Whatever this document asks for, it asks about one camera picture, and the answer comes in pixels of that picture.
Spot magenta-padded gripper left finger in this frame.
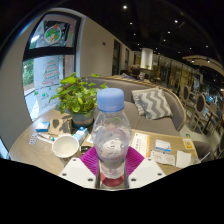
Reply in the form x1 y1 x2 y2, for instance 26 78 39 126
58 146 101 190

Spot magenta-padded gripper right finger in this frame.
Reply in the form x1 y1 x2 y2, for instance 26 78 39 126
125 146 167 190

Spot clear bottle with blue cap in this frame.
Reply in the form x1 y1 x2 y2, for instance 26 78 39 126
91 87 133 188

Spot white paper sheet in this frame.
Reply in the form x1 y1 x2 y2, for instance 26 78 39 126
175 149 193 169
149 149 176 167

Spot white and orange box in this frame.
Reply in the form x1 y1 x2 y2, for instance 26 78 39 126
130 131 151 158

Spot small white and blue box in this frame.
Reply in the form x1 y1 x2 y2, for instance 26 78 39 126
154 138 172 154

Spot light blue carton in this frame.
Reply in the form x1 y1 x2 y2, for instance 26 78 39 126
72 126 89 146

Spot white tube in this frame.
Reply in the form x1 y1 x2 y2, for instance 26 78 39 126
37 132 56 143

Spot yellow card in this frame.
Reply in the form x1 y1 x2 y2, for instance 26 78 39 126
182 138 195 150

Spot grey curved sofa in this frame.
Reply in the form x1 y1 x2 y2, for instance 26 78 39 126
81 74 188 133

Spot silver blister pack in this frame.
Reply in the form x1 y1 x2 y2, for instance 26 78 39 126
28 132 39 145

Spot dark tufted armchair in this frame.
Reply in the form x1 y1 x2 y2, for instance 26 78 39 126
193 140 214 161

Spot grey chevron pillow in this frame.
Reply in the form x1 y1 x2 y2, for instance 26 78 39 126
130 87 174 121

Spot green potted plant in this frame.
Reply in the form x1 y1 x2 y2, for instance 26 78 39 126
49 72 109 128

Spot group of wooden dining chairs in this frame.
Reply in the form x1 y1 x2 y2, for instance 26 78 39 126
179 83 224 134

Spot person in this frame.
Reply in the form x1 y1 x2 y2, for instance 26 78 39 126
128 63 142 80

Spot window with painted decorations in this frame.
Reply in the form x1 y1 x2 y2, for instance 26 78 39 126
22 12 83 121

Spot group of ceiling lights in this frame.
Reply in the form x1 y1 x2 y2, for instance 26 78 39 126
121 3 214 64

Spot white mug with black handle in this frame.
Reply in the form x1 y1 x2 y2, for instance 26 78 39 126
51 134 80 159

